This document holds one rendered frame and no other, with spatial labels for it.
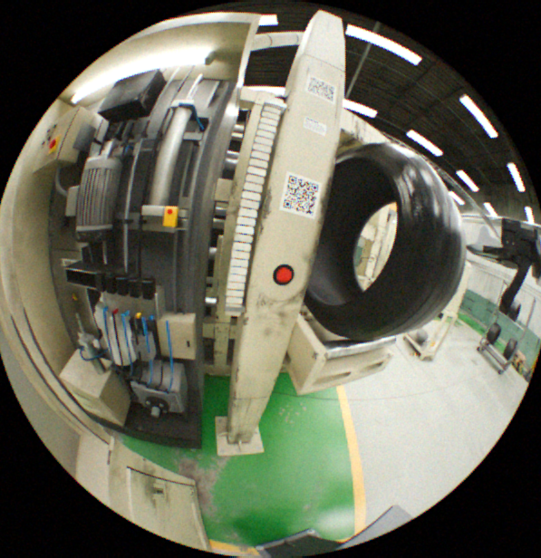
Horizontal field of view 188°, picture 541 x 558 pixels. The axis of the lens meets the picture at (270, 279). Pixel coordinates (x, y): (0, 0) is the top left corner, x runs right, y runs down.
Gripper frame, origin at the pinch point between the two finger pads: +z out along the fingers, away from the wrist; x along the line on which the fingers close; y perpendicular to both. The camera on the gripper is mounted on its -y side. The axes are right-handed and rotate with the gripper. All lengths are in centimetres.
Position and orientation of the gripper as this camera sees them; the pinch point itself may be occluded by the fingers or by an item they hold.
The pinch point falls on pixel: (470, 250)
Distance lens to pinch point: 45.7
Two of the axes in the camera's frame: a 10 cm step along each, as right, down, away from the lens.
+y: 1.7, -9.7, -1.9
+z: -2.6, -2.3, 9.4
